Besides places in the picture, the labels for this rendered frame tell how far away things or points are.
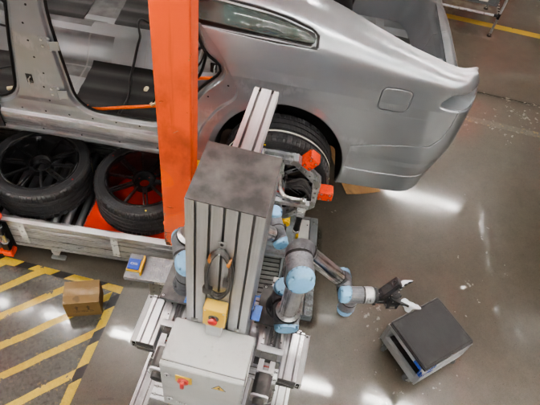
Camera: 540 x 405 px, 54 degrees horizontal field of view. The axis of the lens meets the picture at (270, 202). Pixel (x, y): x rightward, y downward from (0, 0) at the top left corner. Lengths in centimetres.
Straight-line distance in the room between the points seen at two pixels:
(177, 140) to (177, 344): 95
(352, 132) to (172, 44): 130
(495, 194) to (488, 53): 212
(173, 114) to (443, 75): 139
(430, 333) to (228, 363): 165
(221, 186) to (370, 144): 170
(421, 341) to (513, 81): 358
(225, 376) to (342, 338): 164
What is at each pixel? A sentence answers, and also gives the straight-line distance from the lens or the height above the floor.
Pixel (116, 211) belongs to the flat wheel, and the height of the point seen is 49.
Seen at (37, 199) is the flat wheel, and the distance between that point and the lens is 364.
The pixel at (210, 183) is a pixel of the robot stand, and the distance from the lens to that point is 158.
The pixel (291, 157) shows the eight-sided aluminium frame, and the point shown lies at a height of 110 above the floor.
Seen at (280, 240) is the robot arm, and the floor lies 118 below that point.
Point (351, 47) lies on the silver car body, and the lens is 278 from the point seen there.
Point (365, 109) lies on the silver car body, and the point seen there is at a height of 137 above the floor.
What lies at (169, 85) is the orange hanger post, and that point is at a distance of 232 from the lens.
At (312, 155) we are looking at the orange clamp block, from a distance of 293.
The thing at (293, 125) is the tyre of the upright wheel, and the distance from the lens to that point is 306.
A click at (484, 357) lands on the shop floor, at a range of 397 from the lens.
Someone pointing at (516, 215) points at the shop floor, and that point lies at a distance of 483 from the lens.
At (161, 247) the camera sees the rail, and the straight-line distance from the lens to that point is 345.
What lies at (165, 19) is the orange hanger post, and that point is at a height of 208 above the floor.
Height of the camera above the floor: 324
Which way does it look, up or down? 51 degrees down
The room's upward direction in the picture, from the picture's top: 10 degrees clockwise
